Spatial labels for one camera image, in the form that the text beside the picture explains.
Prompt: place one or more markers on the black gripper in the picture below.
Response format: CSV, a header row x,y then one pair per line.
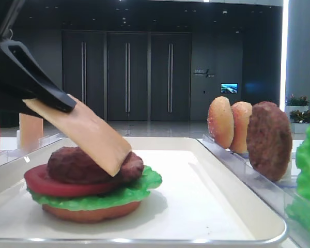
x,y
19,70

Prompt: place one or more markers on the orange cheese slice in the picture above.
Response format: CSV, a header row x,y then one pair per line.
x,y
31,131
91,133

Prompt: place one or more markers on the standing orange cheese slice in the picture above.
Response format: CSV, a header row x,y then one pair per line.
x,y
31,131

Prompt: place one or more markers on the green lettuce on tray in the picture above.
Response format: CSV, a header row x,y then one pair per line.
x,y
134,191

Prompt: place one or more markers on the standing brown meat patty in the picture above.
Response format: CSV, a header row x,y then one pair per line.
x,y
269,140

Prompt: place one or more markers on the standing green lettuce leaf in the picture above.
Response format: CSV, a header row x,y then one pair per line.
x,y
307,175

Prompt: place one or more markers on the brown patty on tray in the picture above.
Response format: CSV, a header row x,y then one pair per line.
x,y
72,165

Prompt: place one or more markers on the dark triple door panels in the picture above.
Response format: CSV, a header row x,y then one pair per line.
x,y
129,76

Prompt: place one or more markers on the bottom bun on tray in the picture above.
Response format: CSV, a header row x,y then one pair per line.
x,y
92,216

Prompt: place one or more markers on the standing bun top outer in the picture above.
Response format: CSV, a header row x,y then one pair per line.
x,y
220,121

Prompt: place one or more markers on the standing bun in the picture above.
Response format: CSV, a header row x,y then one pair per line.
x,y
241,113
220,121

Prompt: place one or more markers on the white metal tray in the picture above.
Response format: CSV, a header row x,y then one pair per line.
x,y
200,203

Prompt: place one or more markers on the standing bun top inner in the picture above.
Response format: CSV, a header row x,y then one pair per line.
x,y
241,113

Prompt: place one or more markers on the potted plants in planter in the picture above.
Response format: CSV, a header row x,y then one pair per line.
x,y
297,110

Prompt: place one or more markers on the clear left long rail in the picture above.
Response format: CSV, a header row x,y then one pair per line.
x,y
13,151

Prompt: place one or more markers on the clear long rail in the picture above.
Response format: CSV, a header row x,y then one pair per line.
x,y
13,151
281,196

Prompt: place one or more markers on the small wall display screen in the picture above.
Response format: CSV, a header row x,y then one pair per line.
x,y
229,88

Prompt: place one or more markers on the clear right long rail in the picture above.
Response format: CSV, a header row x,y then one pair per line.
x,y
281,196

